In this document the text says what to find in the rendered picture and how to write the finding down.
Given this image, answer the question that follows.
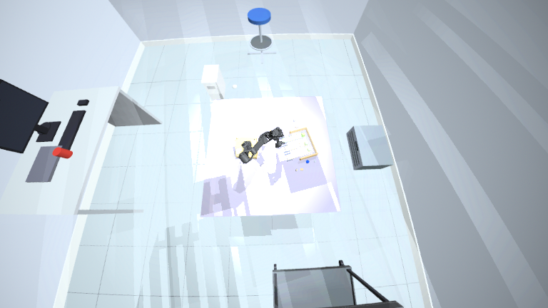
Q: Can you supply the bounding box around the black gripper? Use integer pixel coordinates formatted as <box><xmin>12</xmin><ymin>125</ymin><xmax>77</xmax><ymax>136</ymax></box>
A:
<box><xmin>271</xmin><ymin>137</ymin><xmax>285</xmax><ymax>148</ymax></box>

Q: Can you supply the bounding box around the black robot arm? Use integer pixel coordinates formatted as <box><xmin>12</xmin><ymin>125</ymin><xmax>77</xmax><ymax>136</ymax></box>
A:
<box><xmin>238</xmin><ymin>129</ymin><xmax>283</xmax><ymax>164</ymax></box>

